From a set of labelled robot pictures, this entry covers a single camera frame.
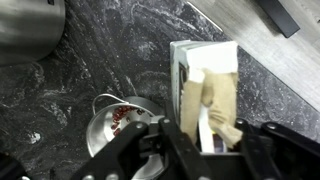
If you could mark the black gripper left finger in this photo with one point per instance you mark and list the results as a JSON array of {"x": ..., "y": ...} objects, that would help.
[{"x": 156, "y": 150}]

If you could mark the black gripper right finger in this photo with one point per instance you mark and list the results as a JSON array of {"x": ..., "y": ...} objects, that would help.
[{"x": 280, "y": 150}]

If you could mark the white carton box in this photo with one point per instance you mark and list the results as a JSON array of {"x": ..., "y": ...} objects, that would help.
[{"x": 210, "y": 66}]

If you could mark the red beans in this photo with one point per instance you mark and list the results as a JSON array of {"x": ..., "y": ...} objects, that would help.
[{"x": 120, "y": 115}]

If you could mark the small steel bowl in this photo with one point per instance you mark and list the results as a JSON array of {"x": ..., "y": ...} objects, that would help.
[{"x": 100, "y": 130}]

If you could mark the black cart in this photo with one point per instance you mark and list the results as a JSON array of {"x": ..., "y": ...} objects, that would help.
[{"x": 278, "y": 16}]

